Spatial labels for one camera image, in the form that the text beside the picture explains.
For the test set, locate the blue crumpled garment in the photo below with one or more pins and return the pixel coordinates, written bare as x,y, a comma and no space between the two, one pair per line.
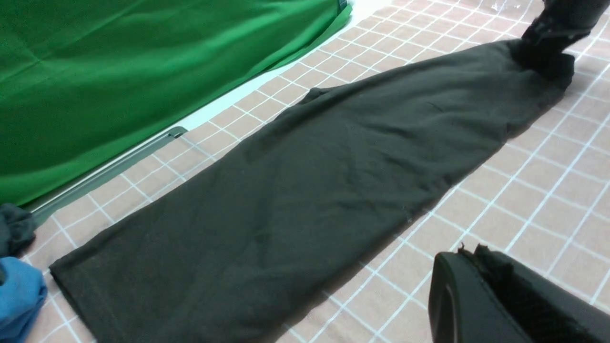
22,295

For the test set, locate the green backdrop cloth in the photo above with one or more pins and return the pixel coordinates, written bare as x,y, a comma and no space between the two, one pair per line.
85,80

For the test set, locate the dark gray long-sleeve top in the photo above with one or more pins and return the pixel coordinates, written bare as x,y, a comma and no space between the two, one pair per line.
230,253

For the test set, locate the pink checkered tablecloth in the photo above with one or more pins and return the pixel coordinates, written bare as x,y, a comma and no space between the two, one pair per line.
544,199

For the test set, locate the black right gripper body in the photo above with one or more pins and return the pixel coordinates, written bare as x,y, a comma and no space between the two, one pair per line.
563,23

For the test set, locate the dark gray crumpled garment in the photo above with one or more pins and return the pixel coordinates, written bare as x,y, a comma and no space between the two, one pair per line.
17,229

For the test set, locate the gray metal rail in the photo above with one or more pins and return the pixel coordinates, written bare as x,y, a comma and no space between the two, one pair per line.
45,206

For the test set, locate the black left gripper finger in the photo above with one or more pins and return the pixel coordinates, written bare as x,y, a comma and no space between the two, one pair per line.
485,296

